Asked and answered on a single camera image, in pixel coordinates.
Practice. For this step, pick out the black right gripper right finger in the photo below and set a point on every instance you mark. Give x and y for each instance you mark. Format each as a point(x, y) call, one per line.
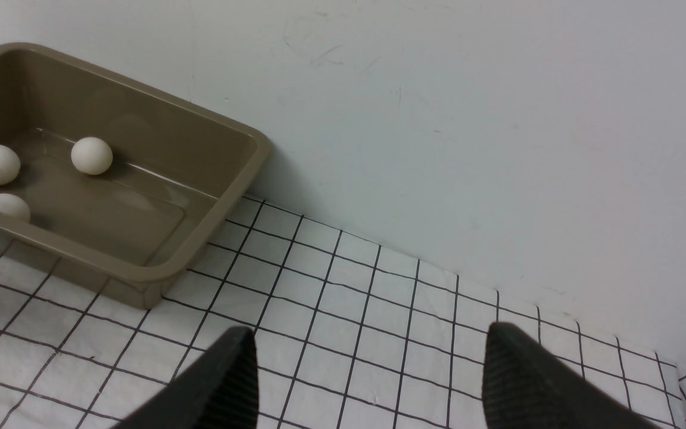
point(526, 386)

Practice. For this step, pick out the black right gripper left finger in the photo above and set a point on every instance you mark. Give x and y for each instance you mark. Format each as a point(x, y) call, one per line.
point(219, 390)

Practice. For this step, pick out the white black grid tablecloth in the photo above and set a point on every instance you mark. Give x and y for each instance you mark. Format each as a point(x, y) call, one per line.
point(349, 334)

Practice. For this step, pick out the olive green plastic bin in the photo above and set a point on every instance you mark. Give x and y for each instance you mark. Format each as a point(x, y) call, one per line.
point(178, 171)

